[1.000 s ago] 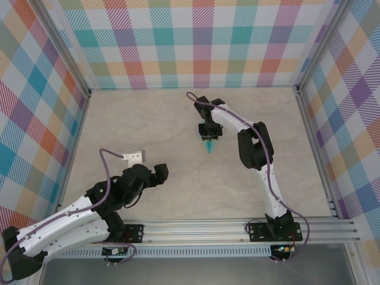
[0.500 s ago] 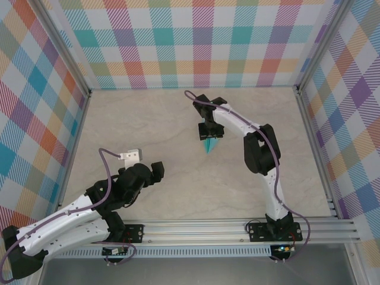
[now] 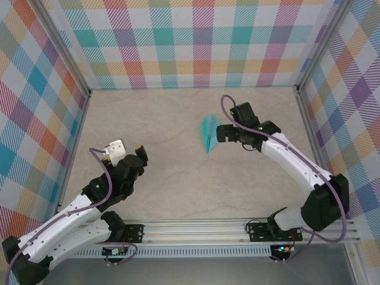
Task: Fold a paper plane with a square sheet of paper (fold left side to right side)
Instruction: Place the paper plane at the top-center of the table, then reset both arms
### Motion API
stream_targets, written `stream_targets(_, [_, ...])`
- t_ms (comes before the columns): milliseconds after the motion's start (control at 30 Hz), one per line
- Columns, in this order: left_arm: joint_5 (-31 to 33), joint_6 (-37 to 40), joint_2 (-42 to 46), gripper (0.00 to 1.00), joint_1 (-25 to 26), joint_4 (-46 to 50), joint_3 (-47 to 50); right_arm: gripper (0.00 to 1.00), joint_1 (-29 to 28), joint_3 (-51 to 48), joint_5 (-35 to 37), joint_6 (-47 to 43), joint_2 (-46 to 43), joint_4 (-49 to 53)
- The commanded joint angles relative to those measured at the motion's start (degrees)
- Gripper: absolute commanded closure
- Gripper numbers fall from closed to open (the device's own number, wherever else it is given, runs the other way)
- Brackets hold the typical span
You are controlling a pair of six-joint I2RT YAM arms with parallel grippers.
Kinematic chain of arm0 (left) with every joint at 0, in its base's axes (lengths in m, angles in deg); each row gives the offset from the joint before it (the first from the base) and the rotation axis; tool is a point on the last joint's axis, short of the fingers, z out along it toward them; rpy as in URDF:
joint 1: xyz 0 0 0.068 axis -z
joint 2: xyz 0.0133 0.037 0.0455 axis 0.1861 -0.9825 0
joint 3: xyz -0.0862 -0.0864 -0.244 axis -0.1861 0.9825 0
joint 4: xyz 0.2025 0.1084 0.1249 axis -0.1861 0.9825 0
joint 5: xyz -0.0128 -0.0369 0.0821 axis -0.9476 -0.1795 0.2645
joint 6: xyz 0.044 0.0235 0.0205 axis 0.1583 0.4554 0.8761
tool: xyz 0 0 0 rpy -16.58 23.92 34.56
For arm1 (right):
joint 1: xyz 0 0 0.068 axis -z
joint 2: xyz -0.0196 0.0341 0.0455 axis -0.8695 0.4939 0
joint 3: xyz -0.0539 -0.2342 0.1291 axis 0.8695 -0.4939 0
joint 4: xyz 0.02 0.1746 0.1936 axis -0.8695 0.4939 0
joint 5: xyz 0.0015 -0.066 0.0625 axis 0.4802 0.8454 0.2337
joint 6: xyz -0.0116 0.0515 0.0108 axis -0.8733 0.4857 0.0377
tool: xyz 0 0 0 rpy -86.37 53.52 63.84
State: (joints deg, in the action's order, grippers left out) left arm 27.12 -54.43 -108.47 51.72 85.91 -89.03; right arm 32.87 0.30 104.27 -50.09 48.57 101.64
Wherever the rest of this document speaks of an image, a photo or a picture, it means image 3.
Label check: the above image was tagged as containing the teal paper sheet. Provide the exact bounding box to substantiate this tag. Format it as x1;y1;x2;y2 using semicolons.
199;114;222;155

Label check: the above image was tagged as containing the purple cable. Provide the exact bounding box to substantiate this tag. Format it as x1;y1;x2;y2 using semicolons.
4;147;139;283
221;94;348;264

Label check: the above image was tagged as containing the aluminium frame rail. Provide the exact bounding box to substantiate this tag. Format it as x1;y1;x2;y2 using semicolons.
294;85;333;179
52;88;93;213

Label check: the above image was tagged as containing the wide aluminium base rail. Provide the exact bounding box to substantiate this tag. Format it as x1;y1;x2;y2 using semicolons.
83;218;362;246

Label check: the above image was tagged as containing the perforated metal cable tray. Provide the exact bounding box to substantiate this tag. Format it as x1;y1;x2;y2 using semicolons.
71;248;273;258

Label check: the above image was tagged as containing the aluminium frame post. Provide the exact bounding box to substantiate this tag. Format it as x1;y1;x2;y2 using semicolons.
29;0;93;97
295;0;356;93

